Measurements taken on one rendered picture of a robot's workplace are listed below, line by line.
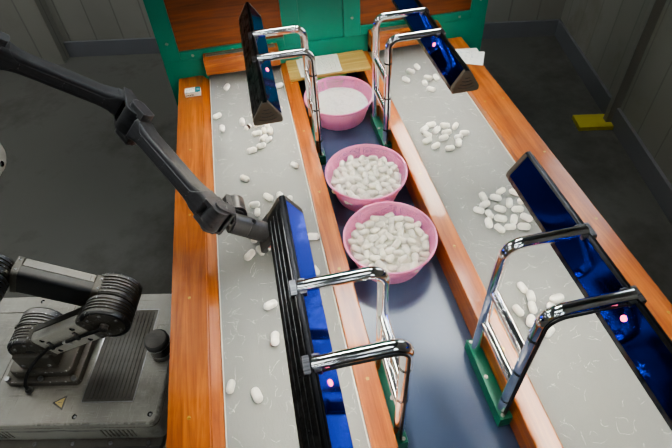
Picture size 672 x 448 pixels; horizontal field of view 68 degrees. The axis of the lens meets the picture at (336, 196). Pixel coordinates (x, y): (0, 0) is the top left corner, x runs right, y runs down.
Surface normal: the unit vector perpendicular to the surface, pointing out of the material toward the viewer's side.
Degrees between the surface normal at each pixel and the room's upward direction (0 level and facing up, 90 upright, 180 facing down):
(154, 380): 0
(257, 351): 0
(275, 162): 0
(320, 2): 90
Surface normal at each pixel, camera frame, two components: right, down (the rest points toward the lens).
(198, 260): -0.05, -0.70
